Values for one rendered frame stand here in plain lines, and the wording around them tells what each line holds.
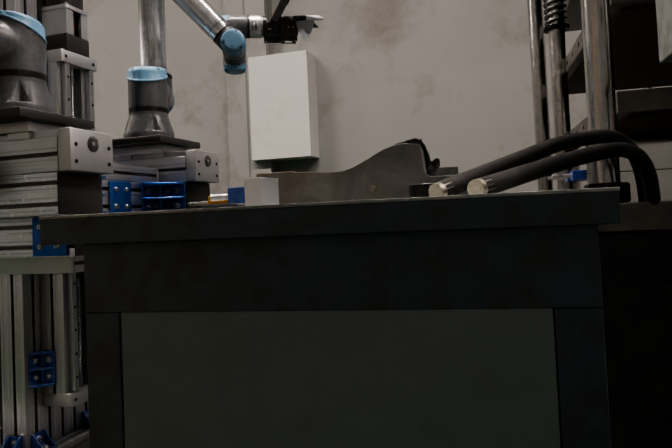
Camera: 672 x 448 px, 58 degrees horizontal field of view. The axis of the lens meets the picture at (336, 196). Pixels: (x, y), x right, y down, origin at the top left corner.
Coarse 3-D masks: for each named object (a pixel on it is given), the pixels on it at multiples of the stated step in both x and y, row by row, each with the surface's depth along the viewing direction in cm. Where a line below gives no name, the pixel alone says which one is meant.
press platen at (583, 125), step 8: (656, 88) 136; (664, 88) 135; (616, 96) 138; (624, 96) 137; (632, 96) 137; (640, 96) 136; (648, 96) 136; (656, 96) 136; (664, 96) 135; (616, 104) 138; (624, 104) 137; (632, 104) 137; (640, 104) 136; (648, 104) 136; (656, 104) 136; (664, 104) 135; (624, 112) 137; (632, 112) 138; (640, 112) 138; (584, 120) 178; (576, 128) 192; (584, 128) 178
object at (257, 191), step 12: (252, 180) 101; (264, 180) 101; (276, 180) 104; (228, 192) 104; (240, 192) 103; (252, 192) 101; (264, 192) 101; (276, 192) 104; (252, 204) 101; (264, 204) 101
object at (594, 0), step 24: (528, 0) 250; (600, 0) 133; (600, 24) 133; (600, 48) 133; (600, 72) 133; (600, 96) 133; (600, 120) 133; (600, 144) 133; (600, 168) 133; (624, 192) 131
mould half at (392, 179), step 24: (408, 144) 130; (360, 168) 133; (384, 168) 131; (408, 168) 130; (288, 192) 136; (312, 192) 135; (336, 192) 134; (360, 192) 132; (384, 192) 131; (408, 192) 130
